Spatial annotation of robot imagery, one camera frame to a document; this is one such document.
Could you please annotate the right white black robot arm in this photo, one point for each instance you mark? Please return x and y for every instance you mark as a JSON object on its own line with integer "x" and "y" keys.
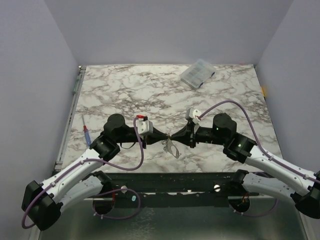
{"x": 299, "y": 186}

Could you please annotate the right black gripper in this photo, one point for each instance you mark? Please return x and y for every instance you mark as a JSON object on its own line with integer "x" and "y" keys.
{"x": 190, "y": 136}

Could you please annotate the clear plastic organizer box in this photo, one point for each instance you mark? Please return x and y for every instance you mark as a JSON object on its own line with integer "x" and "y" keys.
{"x": 198, "y": 73}

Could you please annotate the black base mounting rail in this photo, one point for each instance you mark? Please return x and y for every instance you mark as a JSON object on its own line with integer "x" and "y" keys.
{"x": 168, "y": 190}

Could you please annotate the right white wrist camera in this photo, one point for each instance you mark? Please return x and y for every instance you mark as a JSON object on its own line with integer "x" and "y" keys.
{"x": 193, "y": 115}

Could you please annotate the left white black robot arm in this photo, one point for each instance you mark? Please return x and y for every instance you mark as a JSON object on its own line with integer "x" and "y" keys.
{"x": 43, "y": 203}

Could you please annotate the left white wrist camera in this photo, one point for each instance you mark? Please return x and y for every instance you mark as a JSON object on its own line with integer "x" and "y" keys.
{"x": 144, "y": 127}

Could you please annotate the red blue screwdriver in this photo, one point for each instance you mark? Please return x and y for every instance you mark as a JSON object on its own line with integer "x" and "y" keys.
{"x": 86, "y": 132}

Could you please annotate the aluminium side rail left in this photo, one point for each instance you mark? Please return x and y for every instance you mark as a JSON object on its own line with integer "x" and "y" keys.
{"x": 58, "y": 165}

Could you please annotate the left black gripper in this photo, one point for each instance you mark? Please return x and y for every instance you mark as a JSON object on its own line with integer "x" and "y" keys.
{"x": 157, "y": 135}

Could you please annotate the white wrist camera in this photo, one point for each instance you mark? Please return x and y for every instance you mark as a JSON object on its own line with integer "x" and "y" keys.
{"x": 144, "y": 127}
{"x": 193, "y": 115}

